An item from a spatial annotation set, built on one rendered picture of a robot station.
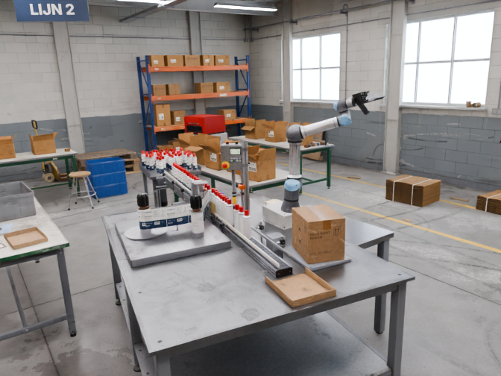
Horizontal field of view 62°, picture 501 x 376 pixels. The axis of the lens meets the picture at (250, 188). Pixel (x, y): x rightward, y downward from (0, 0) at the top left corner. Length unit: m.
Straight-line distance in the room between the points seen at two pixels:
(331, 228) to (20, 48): 8.60
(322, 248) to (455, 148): 5.80
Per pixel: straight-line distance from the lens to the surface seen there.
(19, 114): 10.18
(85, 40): 10.48
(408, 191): 6.79
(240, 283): 2.42
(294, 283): 2.41
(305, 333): 3.11
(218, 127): 8.72
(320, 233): 2.54
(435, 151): 8.34
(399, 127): 8.66
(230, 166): 3.13
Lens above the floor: 1.95
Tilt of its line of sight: 15 degrees down
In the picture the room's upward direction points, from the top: 2 degrees counter-clockwise
